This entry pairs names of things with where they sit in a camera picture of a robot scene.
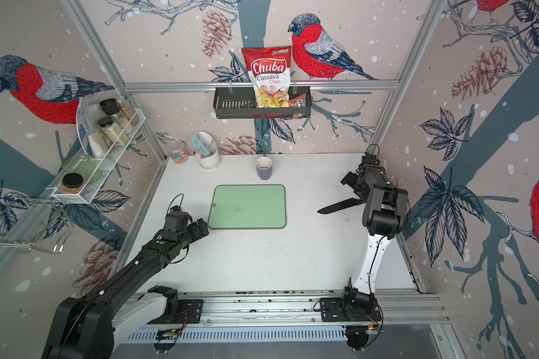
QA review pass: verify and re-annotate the black kitchen knife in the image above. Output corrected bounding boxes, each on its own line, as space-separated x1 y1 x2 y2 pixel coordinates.
317 198 365 215

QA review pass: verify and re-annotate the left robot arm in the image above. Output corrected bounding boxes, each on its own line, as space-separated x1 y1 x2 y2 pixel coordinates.
42 206 209 358

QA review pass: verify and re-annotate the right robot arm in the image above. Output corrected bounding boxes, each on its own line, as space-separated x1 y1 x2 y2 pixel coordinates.
341 153 408 322

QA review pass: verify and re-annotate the green cutting board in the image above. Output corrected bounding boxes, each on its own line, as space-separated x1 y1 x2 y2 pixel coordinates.
208 184 287 230

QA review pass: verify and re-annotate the glass jar with candies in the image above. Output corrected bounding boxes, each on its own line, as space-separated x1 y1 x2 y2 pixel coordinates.
166 139 189 164

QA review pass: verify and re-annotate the white utensil holder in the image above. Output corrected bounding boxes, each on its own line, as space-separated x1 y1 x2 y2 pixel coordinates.
196 131 221 170

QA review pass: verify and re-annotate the teal packet in holder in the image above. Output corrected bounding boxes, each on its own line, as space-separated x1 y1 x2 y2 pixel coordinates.
190 135 211 157

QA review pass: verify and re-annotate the purple cup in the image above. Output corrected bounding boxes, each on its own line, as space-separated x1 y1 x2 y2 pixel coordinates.
255 156 273 180

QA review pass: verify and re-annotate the small dark snack packet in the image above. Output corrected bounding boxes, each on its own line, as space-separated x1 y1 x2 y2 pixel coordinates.
289 94 307 109

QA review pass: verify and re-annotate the spice jar black lid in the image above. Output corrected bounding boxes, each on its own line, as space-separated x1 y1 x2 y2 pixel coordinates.
100 98 129 124
97 117 128 147

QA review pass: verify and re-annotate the green glass bowl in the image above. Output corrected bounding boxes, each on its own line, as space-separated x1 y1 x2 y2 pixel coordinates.
61 154 102 184

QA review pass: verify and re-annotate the orange jar black lid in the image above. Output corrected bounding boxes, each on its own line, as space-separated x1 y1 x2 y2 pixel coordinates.
60 172 85 194

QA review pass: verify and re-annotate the red Chuba chips bag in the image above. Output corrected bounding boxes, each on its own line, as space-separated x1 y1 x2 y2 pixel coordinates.
242 46 291 109

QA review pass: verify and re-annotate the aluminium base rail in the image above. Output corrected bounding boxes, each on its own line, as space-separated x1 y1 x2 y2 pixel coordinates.
125 290 450 346

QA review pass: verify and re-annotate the metal wire hook rack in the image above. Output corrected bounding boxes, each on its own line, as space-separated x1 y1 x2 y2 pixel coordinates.
0 196 76 254

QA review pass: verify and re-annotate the clear acrylic wall shelf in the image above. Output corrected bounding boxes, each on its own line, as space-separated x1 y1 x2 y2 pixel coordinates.
52 91 146 204

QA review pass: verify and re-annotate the black wall basket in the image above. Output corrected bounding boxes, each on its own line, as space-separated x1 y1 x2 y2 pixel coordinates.
213 86 312 120

